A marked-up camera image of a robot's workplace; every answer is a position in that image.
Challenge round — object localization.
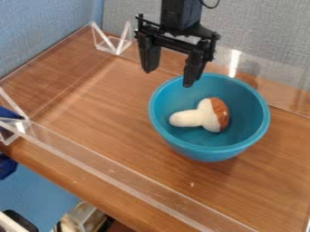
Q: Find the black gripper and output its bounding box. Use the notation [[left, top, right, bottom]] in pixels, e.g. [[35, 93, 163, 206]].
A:
[[135, 13, 221, 88]]

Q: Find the white brown toy mushroom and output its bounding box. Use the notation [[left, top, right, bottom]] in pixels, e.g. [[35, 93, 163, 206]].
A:
[[169, 97, 230, 133]]

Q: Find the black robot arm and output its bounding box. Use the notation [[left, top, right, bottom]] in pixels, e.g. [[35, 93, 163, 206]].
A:
[[135, 0, 221, 88]]

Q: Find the blue plastic bowl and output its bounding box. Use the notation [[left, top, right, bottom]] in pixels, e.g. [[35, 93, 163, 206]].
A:
[[149, 73, 270, 162]]

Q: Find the clear acrylic back barrier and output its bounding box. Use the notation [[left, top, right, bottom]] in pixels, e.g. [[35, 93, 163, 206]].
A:
[[120, 35, 310, 119]]

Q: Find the clear acrylic barrier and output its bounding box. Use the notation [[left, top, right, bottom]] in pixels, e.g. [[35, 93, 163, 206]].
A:
[[120, 35, 310, 119], [0, 119, 259, 232]]

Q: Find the clear acrylic front barrier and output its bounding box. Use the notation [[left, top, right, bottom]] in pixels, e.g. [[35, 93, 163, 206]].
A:
[[0, 119, 259, 232]]

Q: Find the blue clamp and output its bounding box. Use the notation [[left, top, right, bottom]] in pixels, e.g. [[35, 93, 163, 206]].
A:
[[0, 105, 24, 181]]

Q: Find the clear container under table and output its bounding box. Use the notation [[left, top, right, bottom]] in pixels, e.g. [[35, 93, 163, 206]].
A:
[[51, 201, 107, 232]]

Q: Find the black white object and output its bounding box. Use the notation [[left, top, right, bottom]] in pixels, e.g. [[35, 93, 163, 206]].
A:
[[0, 210, 39, 232]]

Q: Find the clear acrylic corner bracket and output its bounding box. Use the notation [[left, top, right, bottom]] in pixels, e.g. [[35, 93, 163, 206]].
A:
[[90, 22, 132, 55]]

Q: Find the black cable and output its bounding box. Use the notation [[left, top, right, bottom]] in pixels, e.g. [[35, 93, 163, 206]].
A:
[[199, 0, 222, 10]]

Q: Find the clear acrylic left bracket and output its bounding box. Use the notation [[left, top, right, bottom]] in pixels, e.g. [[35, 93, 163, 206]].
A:
[[0, 87, 31, 146]]

